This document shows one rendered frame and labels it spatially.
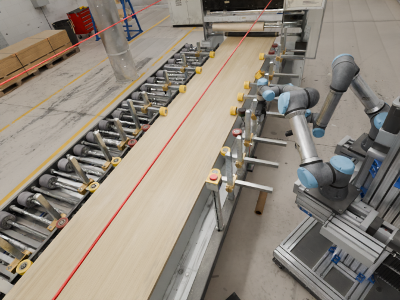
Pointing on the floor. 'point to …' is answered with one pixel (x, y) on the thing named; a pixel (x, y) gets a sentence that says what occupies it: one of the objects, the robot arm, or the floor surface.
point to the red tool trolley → (81, 21)
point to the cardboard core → (261, 203)
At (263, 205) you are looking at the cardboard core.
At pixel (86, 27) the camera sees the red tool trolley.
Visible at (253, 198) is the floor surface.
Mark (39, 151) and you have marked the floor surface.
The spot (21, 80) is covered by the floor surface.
